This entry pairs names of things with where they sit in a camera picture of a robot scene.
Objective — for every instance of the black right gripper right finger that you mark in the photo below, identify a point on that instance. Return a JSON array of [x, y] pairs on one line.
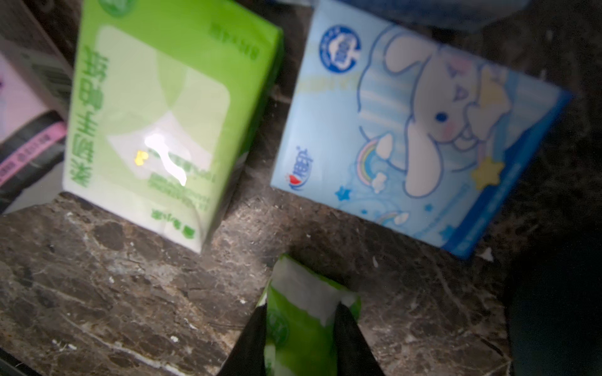
[[354, 356]]

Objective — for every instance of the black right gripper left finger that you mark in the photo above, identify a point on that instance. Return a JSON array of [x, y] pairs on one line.
[[247, 356]]

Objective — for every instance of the green pocket tissue pack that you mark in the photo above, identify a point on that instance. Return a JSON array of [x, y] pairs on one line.
[[301, 306]]

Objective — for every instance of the blue cartoon tissue pack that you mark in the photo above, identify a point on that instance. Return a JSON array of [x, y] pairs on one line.
[[411, 134]]

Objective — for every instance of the pink Kuromi tissue pack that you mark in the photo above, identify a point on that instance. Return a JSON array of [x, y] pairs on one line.
[[35, 95]]

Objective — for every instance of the large green tissue pack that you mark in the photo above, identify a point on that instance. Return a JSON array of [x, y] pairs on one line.
[[166, 99]]

